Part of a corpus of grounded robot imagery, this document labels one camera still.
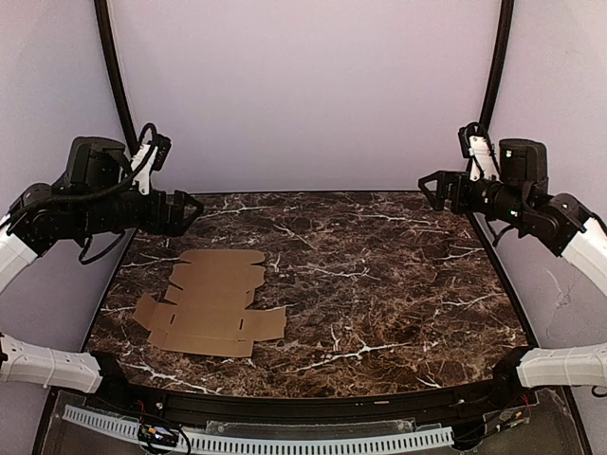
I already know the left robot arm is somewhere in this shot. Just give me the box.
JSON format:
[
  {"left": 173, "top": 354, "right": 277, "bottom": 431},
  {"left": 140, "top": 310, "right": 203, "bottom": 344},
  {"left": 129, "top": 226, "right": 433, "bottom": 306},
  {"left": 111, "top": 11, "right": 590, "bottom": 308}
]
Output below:
[{"left": 1, "top": 136, "right": 204, "bottom": 394}]

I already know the small circuit board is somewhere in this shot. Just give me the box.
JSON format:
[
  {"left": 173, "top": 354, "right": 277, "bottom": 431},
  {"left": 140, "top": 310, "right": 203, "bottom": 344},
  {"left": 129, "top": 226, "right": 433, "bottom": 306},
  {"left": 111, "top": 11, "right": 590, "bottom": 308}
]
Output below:
[{"left": 137, "top": 424, "right": 179, "bottom": 447}]

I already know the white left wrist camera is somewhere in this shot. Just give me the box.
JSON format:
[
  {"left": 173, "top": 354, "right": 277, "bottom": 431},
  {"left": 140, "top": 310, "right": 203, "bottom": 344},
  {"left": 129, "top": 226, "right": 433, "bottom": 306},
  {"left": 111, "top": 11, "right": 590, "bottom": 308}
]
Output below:
[{"left": 131, "top": 122, "right": 172, "bottom": 196}]

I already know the right black frame post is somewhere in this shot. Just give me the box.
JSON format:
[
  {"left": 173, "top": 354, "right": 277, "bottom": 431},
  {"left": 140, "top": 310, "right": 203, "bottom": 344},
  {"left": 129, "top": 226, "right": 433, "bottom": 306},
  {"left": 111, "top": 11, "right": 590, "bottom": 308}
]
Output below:
[{"left": 479, "top": 0, "right": 515, "bottom": 130}]

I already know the left black frame post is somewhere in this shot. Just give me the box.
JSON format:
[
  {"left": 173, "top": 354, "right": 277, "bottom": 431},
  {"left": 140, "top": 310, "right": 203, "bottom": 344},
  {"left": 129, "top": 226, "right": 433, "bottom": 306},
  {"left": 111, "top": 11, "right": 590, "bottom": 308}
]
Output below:
[{"left": 93, "top": 0, "right": 138, "bottom": 152}]

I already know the white slotted cable duct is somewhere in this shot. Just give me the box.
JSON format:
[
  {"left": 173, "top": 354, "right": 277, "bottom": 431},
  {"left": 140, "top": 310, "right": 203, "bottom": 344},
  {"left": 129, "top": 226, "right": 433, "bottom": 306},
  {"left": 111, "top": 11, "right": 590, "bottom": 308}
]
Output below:
[{"left": 62, "top": 405, "right": 454, "bottom": 454}]

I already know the black front rail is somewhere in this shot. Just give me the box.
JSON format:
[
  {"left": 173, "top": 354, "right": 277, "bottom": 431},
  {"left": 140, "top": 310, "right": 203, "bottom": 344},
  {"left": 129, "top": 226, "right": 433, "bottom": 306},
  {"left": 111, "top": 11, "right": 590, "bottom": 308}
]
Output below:
[{"left": 86, "top": 380, "right": 536, "bottom": 427}]

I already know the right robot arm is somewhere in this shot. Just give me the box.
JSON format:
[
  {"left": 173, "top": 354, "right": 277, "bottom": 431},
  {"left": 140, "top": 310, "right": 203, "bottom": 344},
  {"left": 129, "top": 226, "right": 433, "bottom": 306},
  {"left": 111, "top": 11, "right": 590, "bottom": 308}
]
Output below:
[{"left": 418, "top": 136, "right": 606, "bottom": 395}]

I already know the brown cardboard box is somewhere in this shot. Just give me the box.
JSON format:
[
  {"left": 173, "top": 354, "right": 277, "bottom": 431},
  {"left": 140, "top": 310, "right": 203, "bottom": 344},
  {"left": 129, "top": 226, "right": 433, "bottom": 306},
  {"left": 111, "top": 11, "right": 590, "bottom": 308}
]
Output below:
[{"left": 134, "top": 249, "right": 286, "bottom": 358}]

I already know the black frame post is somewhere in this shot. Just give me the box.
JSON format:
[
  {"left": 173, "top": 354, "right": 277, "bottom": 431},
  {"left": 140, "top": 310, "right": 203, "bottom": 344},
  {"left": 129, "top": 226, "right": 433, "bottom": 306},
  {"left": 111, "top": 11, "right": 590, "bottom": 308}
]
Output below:
[
  {"left": 93, "top": 0, "right": 138, "bottom": 152},
  {"left": 479, "top": 0, "right": 515, "bottom": 130}
]

